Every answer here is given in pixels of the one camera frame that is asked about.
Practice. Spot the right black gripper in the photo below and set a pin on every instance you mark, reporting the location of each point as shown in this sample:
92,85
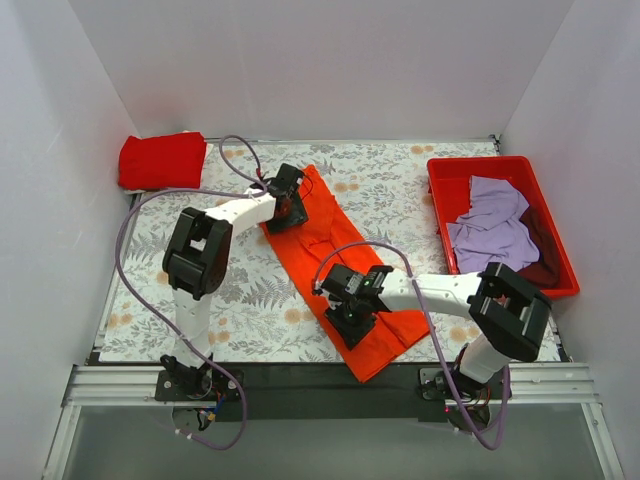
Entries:
353,327

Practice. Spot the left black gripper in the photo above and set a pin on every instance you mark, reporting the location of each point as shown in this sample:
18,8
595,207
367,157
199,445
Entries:
293,216

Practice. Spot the orange t shirt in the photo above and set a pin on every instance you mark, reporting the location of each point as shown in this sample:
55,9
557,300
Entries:
301,249

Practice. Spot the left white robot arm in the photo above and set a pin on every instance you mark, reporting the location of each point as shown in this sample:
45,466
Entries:
196,262

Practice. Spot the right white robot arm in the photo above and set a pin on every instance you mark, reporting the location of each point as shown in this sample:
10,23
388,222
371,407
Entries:
511,313

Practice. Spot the floral patterned table mat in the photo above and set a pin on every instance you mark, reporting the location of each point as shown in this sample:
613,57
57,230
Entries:
257,315

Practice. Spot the folded red t shirt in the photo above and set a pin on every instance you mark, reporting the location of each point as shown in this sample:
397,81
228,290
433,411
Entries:
155,163

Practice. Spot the red plastic bin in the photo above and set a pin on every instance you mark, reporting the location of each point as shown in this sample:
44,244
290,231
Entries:
449,186

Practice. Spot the lavender t shirt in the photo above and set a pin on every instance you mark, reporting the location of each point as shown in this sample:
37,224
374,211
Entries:
492,231

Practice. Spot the dark maroon t shirt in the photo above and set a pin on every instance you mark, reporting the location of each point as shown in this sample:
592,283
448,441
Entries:
545,272

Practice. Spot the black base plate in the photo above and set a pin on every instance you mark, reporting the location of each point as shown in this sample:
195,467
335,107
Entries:
310,391

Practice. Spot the aluminium frame rail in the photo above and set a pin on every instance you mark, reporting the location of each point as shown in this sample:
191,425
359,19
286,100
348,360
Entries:
111,427

